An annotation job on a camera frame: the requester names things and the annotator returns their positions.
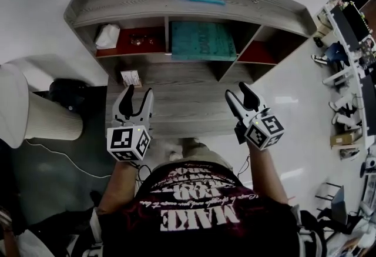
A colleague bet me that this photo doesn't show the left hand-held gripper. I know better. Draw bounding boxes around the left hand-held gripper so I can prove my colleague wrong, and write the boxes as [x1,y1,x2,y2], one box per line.
[106,84,155,162]

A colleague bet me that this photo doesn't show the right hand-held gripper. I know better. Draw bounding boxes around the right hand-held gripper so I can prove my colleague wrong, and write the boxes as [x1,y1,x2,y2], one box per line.
[224,81,286,151]

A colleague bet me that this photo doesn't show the grey wooden shelf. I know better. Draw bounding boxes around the grey wooden shelf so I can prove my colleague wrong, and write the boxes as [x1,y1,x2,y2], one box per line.
[63,0,317,139]

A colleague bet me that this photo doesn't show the teal book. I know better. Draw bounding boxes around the teal book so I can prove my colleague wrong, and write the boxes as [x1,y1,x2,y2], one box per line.
[170,21,238,62]

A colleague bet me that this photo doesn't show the person's right forearm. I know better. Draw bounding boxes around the person's right forearm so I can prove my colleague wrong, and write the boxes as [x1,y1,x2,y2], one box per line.
[248,143,291,206]

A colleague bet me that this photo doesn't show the person's left forearm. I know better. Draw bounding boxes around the person's left forearm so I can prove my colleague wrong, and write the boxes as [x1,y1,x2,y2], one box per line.
[98,160,142,216]

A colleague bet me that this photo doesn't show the small white card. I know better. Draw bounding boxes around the small white card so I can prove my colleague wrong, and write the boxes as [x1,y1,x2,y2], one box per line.
[120,70,143,88]

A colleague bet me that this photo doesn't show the khaki shorts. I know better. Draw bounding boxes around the khaki shorts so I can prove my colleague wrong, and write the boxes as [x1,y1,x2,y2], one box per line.
[176,137,236,170]

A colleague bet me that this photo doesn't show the clear glasses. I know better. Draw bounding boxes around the clear glasses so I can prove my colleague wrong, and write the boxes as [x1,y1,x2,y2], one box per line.
[130,34,155,46]

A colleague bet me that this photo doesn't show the black bag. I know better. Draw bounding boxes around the black bag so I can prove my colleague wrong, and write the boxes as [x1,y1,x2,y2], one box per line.
[48,78,108,117]

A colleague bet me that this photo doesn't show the white shoe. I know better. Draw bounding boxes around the white shoe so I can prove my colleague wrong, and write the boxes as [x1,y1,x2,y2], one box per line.
[169,149,184,162]

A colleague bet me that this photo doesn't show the white tissue pack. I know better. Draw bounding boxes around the white tissue pack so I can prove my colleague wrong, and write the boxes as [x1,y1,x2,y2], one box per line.
[94,24,121,48]

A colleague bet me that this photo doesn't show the white ribbed bin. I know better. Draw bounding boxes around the white ribbed bin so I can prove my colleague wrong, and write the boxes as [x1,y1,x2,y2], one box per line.
[24,92,85,142]

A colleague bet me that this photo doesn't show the cardboard box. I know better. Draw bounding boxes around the cardboard box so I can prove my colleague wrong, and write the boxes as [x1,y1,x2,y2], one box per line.
[329,128,362,150]

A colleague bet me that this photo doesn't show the long white desk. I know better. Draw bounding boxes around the long white desk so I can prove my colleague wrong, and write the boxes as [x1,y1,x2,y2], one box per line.
[322,4,376,151]

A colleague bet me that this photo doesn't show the white rounded cover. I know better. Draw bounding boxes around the white rounded cover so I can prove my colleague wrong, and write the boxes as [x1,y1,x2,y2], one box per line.
[0,62,31,150]

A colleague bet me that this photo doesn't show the dark red printed t-shirt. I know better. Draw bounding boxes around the dark red printed t-shirt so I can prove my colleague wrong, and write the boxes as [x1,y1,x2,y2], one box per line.
[98,161,301,257]

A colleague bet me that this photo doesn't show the black monitor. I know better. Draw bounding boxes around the black monitor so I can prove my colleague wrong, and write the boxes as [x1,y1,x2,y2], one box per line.
[330,6,361,51]

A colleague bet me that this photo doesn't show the grey laptop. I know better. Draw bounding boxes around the grey laptop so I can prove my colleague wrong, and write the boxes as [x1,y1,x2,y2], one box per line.
[330,185,350,226]

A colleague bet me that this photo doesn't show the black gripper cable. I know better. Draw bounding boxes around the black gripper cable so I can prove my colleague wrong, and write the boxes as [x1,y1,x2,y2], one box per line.
[135,163,153,183]
[236,155,251,176]

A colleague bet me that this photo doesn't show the white cable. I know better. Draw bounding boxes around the white cable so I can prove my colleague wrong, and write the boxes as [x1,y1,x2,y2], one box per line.
[24,138,113,179]

